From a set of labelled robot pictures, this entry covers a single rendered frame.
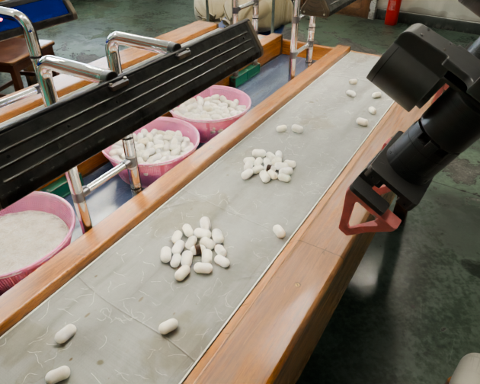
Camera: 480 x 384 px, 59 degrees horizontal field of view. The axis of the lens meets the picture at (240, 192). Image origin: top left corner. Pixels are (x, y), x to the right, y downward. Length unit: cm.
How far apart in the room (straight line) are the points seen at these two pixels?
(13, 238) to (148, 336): 41
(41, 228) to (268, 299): 53
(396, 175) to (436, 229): 174
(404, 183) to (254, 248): 44
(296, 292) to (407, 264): 127
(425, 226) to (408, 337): 67
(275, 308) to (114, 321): 27
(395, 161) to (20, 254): 74
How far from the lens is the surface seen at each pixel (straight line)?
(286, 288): 77
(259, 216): 95
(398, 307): 182
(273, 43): 203
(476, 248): 221
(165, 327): 73
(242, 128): 123
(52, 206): 106
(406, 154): 49
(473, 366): 140
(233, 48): 86
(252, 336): 70
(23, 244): 99
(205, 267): 81
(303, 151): 118
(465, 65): 46
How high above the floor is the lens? 134
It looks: 36 degrees down
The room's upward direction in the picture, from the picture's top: straight up
